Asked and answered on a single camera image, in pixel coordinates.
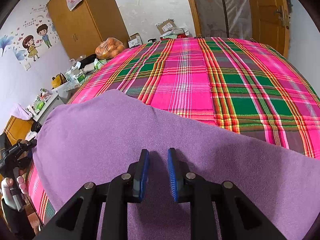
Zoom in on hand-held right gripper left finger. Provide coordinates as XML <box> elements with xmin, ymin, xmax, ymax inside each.
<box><xmin>34</xmin><ymin>149</ymin><xmax>150</xmax><ymax>240</ymax></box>

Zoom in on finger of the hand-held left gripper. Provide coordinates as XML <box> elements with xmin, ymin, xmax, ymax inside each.
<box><xmin>15</xmin><ymin>139</ymin><xmax>38</xmax><ymax>153</ymax></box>

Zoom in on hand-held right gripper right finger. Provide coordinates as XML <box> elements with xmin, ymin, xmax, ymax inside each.
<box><xmin>167</xmin><ymin>147</ymin><xmax>288</xmax><ymax>240</ymax></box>

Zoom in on purple sweater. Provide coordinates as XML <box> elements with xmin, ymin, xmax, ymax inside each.
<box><xmin>32</xmin><ymin>89</ymin><xmax>320</xmax><ymax>240</ymax></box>

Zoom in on dark hanging clothes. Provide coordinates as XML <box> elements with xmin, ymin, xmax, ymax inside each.
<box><xmin>285</xmin><ymin>0</ymin><xmax>294</xmax><ymax>18</ymax></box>

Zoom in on person's left hand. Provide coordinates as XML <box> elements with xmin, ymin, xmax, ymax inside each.
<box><xmin>1</xmin><ymin>175</ymin><xmax>29</xmax><ymax>209</ymax></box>

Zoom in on wooden headboard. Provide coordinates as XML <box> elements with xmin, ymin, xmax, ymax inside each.
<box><xmin>4</xmin><ymin>115</ymin><xmax>34</xmax><ymax>145</ymax></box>

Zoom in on lilac towel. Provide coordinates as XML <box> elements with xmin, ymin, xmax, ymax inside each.
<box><xmin>12</xmin><ymin>103</ymin><xmax>33</xmax><ymax>120</ymax></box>

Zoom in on grey drawer cabinet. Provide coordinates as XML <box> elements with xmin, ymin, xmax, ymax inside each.
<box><xmin>32</xmin><ymin>94</ymin><xmax>63</xmax><ymax>128</ymax></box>

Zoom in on yellow paper bag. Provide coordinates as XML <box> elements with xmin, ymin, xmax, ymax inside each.
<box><xmin>51</xmin><ymin>72</ymin><xmax>67</xmax><ymax>88</ymax></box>

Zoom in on green white box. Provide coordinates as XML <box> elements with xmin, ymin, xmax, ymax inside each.
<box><xmin>71</xmin><ymin>70</ymin><xmax>88</xmax><ymax>83</ymax></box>

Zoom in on plaid bed sheet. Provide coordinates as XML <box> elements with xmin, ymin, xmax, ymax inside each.
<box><xmin>26</xmin><ymin>37</ymin><xmax>320</xmax><ymax>224</ymax></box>

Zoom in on black cloth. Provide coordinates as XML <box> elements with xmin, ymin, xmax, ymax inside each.
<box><xmin>79</xmin><ymin>54</ymin><xmax>100</xmax><ymax>68</ymax></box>

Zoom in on bag of oranges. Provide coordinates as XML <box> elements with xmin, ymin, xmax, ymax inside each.
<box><xmin>95</xmin><ymin>37</ymin><xmax>125</xmax><ymax>59</ymax></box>

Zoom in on small white box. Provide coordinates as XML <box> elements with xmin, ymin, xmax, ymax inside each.
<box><xmin>128</xmin><ymin>32</ymin><xmax>143</xmax><ymax>48</ymax></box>

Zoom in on wooden wardrobe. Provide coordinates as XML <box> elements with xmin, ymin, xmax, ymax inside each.
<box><xmin>47</xmin><ymin>0</ymin><xmax>130</xmax><ymax>60</ymax></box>

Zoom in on red box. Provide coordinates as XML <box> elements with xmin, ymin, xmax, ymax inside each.
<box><xmin>160</xmin><ymin>29</ymin><xmax>190</xmax><ymax>40</ymax></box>

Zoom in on open cardboard box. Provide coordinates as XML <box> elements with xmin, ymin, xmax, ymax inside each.
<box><xmin>156</xmin><ymin>19</ymin><xmax>178</xmax><ymax>34</ymax></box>

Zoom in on clear plastic door curtain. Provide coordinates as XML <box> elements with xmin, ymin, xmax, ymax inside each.
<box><xmin>189</xmin><ymin>0</ymin><xmax>253</xmax><ymax>40</ymax></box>

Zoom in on wooden door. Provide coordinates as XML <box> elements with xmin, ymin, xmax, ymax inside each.
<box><xmin>244</xmin><ymin>0</ymin><xmax>290</xmax><ymax>58</ymax></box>

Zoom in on cartoon wall sticker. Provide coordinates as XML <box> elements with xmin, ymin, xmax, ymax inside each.
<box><xmin>0</xmin><ymin>4</ymin><xmax>60</xmax><ymax>64</ymax></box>

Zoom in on metal door handle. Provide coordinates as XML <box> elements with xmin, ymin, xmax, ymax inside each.
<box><xmin>274</xmin><ymin>5</ymin><xmax>286</xmax><ymax>27</ymax></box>

